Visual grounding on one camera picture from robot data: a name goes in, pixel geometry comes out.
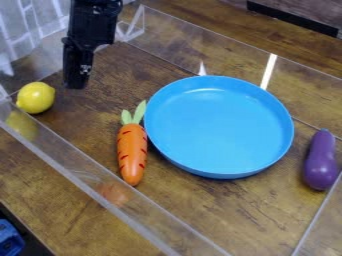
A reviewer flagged orange toy carrot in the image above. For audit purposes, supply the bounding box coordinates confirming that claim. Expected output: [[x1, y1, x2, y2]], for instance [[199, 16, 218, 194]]
[[116, 101, 147, 186]]

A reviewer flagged yellow toy lemon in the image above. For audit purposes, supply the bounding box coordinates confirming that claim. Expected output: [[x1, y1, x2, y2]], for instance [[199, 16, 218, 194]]
[[16, 82, 56, 114]]

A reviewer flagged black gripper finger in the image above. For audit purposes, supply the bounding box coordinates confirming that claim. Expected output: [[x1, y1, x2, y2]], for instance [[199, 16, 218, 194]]
[[61, 39, 72, 88], [67, 49, 93, 89]]

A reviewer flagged blue object at corner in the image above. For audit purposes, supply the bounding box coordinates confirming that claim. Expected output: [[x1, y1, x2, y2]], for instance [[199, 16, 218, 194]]
[[0, 219, 25, 256]]

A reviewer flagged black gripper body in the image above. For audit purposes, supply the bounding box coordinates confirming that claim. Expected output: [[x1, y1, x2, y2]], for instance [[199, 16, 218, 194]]
[[61, 0, 123, 53]]

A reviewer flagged purple toy eggplant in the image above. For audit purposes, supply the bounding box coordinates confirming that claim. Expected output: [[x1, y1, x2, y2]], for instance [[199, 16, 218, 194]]
[[303, 129, 339, 191]]

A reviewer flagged blue round plastic tray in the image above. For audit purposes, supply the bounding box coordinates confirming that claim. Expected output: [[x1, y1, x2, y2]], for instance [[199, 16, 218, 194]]
[[144, 75, 294, 179]]

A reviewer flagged clear acrylic barrier wall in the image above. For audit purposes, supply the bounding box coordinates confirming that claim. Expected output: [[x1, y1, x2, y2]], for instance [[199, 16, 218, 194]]
[[0, 0, 342, 256]]

